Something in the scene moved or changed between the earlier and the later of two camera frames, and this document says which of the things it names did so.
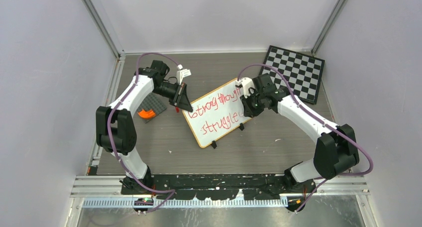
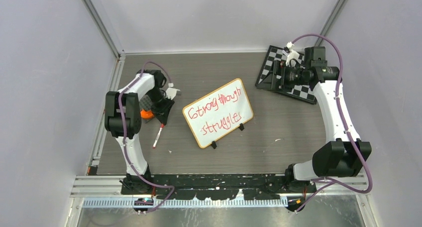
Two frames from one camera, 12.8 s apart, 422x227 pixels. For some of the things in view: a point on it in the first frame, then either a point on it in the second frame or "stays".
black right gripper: [249, 111] -> [269, 82]
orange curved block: [149, 114] stays
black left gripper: [183, 101] -> [162, 112]
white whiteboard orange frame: [216, 114] stays
